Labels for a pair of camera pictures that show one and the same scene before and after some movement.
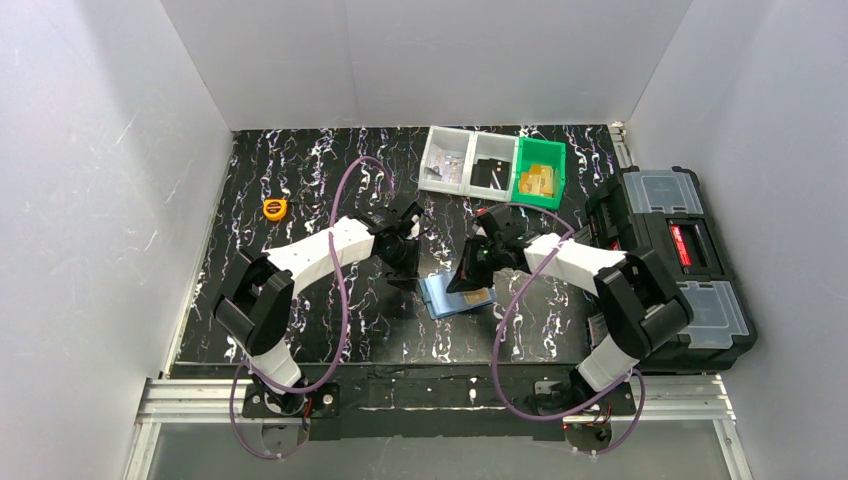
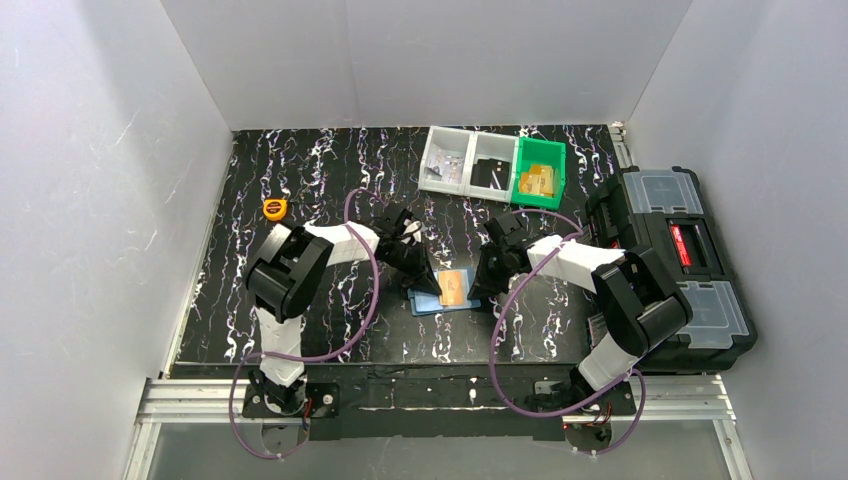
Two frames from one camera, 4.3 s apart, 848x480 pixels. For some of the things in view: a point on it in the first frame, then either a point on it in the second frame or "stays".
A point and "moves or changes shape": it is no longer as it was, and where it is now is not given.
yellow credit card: x=538 y=181 stays
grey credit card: x=432 y=173 to x=449 y=167
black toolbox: x=664 y=210 stays
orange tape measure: x=275 y=209 stays
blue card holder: x=443 y=304 moves or changes shape
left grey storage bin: x=446 y=160 stays
